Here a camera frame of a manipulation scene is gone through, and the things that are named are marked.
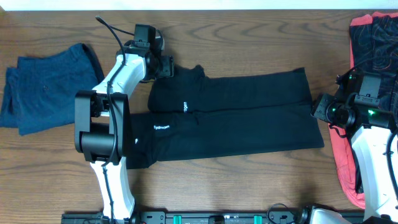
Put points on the red orange garment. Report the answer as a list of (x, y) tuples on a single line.
[(346, 165)]

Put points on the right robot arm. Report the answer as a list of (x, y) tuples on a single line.
[(372, 135)]

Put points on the black t-shirt with white logo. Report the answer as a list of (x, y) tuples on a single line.
[(193, 116)]

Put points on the folded dark blue garment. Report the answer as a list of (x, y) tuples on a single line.
[(39, 93)]

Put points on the black garment with orange lines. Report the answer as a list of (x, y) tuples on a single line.
[(374, 44)]

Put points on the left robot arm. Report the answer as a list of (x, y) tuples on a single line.
[(103, 131)]

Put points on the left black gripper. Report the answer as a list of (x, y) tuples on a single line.
[(168, 71)]

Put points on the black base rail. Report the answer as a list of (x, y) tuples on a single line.
[(198, 218)]

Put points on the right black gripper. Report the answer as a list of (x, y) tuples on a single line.
[(320, 105)]

